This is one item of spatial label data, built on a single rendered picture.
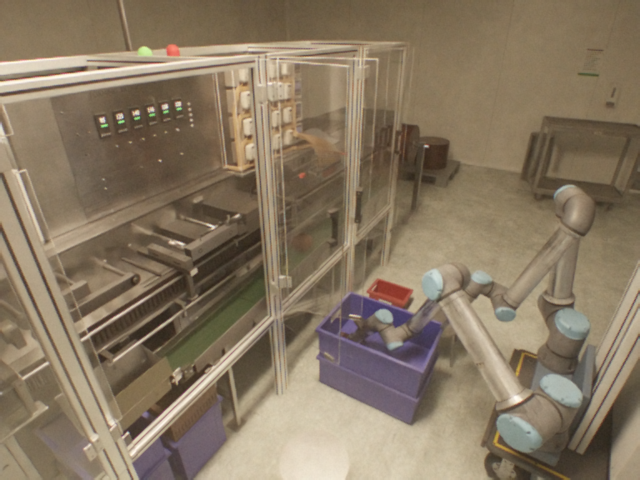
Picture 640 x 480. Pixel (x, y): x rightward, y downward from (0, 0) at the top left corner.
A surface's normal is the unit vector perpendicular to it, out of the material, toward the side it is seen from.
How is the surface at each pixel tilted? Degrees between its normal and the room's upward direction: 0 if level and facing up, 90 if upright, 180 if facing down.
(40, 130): 90
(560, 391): 5
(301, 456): 0
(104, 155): 90
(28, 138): 90
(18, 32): 90
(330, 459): 0
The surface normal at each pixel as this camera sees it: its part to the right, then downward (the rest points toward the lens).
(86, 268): 0.86, 0.25
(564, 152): -0.50, 0.42
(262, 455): 0.00, -0.87
